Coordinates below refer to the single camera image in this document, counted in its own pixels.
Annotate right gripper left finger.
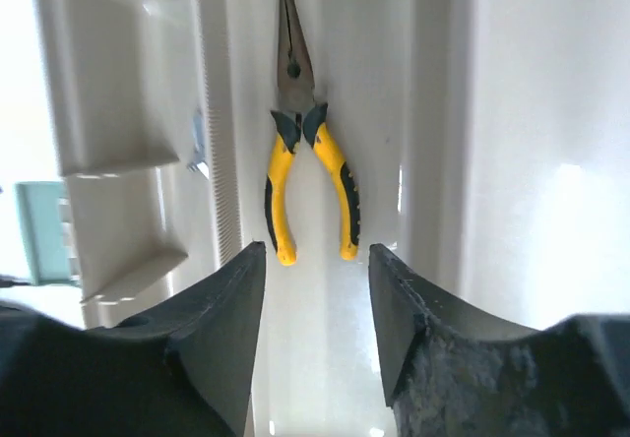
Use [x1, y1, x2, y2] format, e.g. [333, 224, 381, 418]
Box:
[1, 241, 266, 436]

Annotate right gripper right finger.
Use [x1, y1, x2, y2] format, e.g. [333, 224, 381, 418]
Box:
[368, 244, 629, 436]

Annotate beige toolbox with smoky lid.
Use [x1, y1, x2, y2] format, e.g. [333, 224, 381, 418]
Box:
[36, 0, 629, 436]

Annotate yellow needle-nose pliers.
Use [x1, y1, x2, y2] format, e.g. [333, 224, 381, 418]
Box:
[263, 0, 362, 266]

